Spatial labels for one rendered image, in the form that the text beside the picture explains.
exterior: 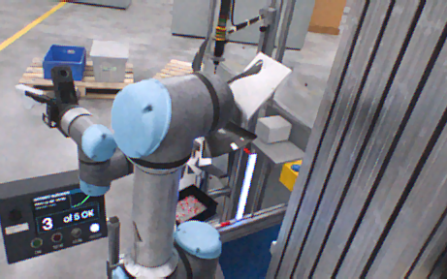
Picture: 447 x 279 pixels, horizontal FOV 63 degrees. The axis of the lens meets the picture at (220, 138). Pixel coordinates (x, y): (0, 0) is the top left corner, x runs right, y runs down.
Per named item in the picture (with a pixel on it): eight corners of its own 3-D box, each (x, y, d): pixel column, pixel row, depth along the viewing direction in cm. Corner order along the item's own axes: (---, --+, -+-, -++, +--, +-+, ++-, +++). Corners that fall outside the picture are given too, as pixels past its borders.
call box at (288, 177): (303, 175, 170) (310, 156, 164) (319, 188, 163) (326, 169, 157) (277, 182, 162) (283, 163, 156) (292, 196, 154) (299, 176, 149)
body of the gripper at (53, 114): (40, 118, 98) (58, 139, 91) (41, 89, 94) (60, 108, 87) (68, 116, 103) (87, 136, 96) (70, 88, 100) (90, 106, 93)
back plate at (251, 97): (167, 137, 208) (165, 136, 207) (246, 45, 204) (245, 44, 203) (212, 194, 170) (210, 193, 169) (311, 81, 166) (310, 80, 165)
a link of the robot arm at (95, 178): (128, 187, 96) (129, 152, 91) (87, 202, 89) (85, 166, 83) (113, 171, 101) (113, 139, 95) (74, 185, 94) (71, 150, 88)
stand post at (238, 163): (218, 247, 252) (249, 96, 194) (225, 257, 245) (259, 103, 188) (212, 249, 249) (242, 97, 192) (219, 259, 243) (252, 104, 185)
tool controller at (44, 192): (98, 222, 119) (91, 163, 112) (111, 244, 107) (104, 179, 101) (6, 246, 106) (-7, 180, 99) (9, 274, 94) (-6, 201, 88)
